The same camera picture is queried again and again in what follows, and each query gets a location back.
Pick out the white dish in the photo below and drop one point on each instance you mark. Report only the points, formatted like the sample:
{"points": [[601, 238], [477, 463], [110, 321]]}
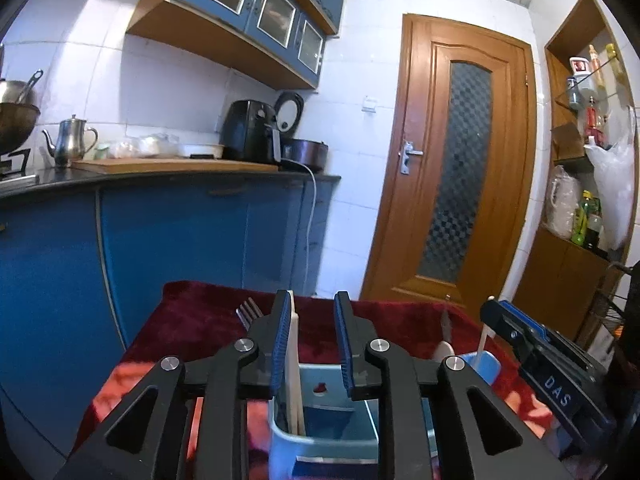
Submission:
{"points": [[200, 150]]}

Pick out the blue utensil holder box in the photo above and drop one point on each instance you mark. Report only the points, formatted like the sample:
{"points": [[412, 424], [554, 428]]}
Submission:
{"points": [[325, 430]]}

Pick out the gas stove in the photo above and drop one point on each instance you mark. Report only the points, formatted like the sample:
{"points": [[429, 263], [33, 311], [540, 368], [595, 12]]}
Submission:
{"points": [[15, 170]]}

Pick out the plastic bags on counter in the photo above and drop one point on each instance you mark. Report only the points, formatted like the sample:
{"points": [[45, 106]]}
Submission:
{"points": [[145, 145]]}

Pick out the black air fryer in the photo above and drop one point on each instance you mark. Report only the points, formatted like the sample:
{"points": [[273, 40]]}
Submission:
{"points": [[247, 130]]}

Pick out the beige plastic spoon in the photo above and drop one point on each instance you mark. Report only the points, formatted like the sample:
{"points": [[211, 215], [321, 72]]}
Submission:
{"points": [[443, 351]]}

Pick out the black kitchen countertop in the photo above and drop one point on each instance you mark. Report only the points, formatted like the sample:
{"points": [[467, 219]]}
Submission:
{"points": [[150, 179]]}

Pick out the black rice cooker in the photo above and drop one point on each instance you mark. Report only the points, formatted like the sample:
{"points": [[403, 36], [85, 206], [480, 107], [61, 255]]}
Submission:
{"points": [[305, 152]]}

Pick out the white wall hook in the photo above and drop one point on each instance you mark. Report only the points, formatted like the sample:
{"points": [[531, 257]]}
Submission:
{"points": [[370, 105]]}

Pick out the metal wok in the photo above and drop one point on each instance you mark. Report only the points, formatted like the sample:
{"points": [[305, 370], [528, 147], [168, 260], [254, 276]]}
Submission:
{"points": [[17, 125]]}

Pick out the wooden cutting board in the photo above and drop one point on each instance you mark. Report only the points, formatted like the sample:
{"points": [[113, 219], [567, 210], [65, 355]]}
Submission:
{"points": [[175, 165]]}

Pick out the white plastic bag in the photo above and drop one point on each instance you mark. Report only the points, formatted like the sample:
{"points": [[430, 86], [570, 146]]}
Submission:
{"points": [[612, 190]]}

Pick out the metal fork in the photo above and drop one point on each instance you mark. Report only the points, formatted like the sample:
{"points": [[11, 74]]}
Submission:
{"points": [[248, 312]]}

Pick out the dark red floral blanket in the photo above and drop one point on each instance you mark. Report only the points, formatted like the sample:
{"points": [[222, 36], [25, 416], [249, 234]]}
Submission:
{"points": [[200, 320]]}

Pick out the green bottles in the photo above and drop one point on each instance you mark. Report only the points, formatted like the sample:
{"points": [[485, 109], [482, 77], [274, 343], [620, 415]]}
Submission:
{"points": [[582, 222]]}

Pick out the wooden door with glass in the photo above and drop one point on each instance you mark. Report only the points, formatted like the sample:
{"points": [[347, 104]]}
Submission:
{"points": [[405, 235]]}

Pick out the long beige chopstick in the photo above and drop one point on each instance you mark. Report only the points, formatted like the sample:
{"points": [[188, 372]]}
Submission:
{"points": [[483, 347]]}

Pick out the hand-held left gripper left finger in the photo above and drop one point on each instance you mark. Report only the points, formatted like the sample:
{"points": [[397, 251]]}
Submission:
{"points": [[282, 350]]}

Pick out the bottles and jars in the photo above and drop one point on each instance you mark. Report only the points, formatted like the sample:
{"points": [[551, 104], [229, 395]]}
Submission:
{"points": [[585, 77]]}

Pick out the blue upper wall cabinet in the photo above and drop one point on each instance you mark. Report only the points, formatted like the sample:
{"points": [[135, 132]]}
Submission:
{"points": [[225, 15]]}

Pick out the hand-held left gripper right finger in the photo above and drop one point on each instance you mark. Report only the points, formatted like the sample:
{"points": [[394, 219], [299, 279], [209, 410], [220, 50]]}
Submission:
{"points": [[345, 345]]}

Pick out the clear plastic bag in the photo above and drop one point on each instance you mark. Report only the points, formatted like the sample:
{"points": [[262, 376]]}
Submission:
{"points": [[562, 205]]}

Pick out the metal pot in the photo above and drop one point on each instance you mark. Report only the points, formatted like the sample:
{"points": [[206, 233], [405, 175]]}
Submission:
{"points": [[12, 92]]}

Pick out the wooden shelf unit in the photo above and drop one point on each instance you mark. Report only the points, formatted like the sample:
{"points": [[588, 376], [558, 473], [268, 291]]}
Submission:
{"points": [[550, 280]]}

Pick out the cardboard box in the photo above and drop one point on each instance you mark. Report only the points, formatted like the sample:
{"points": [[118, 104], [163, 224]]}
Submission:
{"points": [[567, 140]]}

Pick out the metal kettle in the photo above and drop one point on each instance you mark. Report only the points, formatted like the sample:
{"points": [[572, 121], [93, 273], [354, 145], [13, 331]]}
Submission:
{"points": [[70, 142]]}

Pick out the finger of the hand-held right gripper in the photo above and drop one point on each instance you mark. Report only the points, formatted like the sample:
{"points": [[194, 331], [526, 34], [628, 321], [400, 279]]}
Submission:
{"points": [[515, 322]]}

